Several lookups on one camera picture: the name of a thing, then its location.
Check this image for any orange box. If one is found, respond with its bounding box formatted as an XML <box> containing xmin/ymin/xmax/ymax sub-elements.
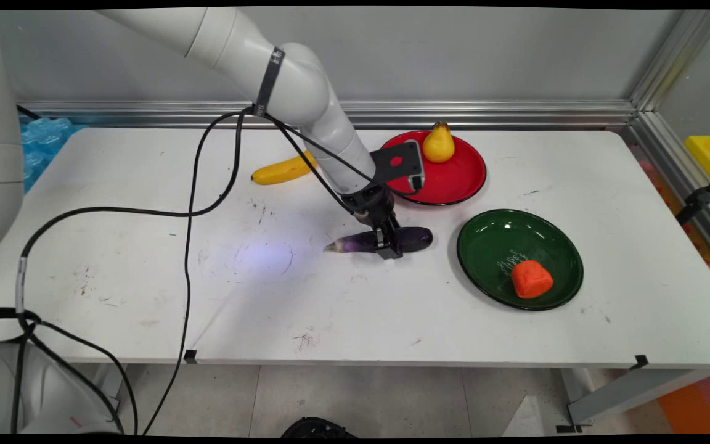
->
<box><xmin>657</xmin><ymin>370</ymin><xmax>710</xmax><ymax>435</ymax></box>

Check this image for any purple eggplant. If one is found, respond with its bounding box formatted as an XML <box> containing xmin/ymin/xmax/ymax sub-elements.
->
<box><xmin>324</xmin><ymin>226</ymin><xmax>435</xmax><ymax>255</ymax></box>

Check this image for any black velcro strap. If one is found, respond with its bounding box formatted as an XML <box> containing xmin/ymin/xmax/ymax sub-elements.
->
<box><xmin>254</xmin><ymin>47</ymin><xmax>287</xmax><ymax>118</ymax></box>

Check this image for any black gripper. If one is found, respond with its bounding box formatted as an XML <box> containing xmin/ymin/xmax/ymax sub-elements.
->
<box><xmin>340</xmin><ymin>184</ymin><xmax>404</xmax><ymax>260</ymax></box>

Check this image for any yellow banana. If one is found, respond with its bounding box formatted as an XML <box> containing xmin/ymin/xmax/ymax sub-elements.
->
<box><xmin>251</xmin><ymin>150</ymin><xmax>319</xmax><ymax>186</ymax></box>

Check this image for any long black hanging cable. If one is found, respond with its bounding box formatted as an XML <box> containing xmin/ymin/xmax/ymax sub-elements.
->
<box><xmin>141</xmin><ymin>109</ymin><xmax>251</xmax><ymax>435</ymax></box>

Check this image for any green plate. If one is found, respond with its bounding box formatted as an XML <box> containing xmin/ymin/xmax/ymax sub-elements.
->
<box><xmin>457</xmin><ymin>209</ymin><xmax>584</xmax><ymax>311</ymax></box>

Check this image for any aluminium frame post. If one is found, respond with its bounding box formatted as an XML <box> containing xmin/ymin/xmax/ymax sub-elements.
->
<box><xmin>629</xmin><ymin>9</ymin><xmax>710</xmax><ymax>113</ymax></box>

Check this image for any red plate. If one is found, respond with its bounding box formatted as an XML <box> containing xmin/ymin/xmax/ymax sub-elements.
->
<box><xmin>380</xmin><ymin>130</ymin><xmax>488</xmax><ymax>207</ymax></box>

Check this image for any blue bubble wrap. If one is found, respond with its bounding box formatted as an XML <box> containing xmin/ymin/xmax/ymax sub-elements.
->
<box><xmin>19</xmin><ymin>117</ymin><xmax>86</xmax><ymax>193</ymax></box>

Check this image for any orange carrot piece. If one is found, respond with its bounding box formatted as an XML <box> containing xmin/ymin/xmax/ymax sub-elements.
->
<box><xmin>510</xmin><ymin>260</ymin><xmax>555</xmax><ymax>300</ymax></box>

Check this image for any aluminium frame rail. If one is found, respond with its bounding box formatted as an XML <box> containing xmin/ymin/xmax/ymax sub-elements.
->
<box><xmin>623</xmin><ymin>111</ymin><xmax>710</xmax><ymax>275</ymax></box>
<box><xmin>17</xmin><ymin>100</ymin><xmax>639</xmax><ymax>131</ymax></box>

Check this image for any black looped cable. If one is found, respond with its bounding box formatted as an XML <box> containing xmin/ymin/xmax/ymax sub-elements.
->
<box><xmin>15</xmin><ymin>109</ymin><xmax>246</xmax><ymax>318</ymax></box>

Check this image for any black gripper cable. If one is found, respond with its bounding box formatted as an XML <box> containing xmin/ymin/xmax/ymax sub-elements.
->
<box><xmin>264</xmin><ymin>113</ymin><xmax>359</xmax><ymax>216</ymax></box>

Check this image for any yellow pear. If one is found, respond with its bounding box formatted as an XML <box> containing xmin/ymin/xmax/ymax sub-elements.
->
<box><xmin>423</xmin><ymin>121</ymin><xmax>456</xmax><ymax>164</ymax></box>

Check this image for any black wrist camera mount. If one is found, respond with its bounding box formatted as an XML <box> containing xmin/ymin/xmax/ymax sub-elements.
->
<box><xmin>370</xmin><ymin>140</ymin><xmax>425</xmax><ymax>192</ymax></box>

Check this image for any black round object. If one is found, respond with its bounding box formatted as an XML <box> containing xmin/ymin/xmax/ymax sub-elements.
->
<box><xmin>280</xmin><ymin>417</ymin><xmax>359</xmax><ymax>439</ymax></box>

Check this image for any grey table leg bracket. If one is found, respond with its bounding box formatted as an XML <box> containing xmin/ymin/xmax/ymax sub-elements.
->
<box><xmin>567</xmin><ymin>368</ymin><xmax>708</xmax><ymax>426</ymax></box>

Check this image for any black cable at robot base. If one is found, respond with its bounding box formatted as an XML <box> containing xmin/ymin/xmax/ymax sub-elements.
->
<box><xmin>0</xmin><ymin>307</ymin><xmax>140</xmax><ymax>435</ymax></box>

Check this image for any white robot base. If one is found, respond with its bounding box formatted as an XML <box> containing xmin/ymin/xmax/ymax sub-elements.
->
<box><xmin>0</xmin><ymin>340</ymin><xmax>123</xmax><ymax>435</ymax></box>

